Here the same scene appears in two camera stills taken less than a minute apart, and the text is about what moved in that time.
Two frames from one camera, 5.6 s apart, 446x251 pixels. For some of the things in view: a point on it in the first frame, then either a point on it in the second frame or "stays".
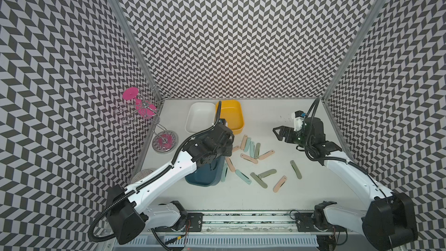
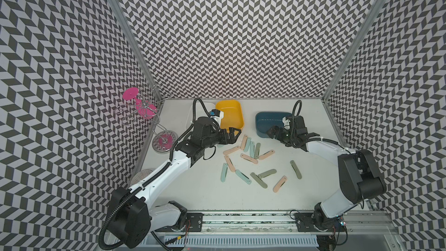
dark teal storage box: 204,176 to 265,120
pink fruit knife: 282,180 stays
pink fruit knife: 266,154 stays
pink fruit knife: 248,158 stays
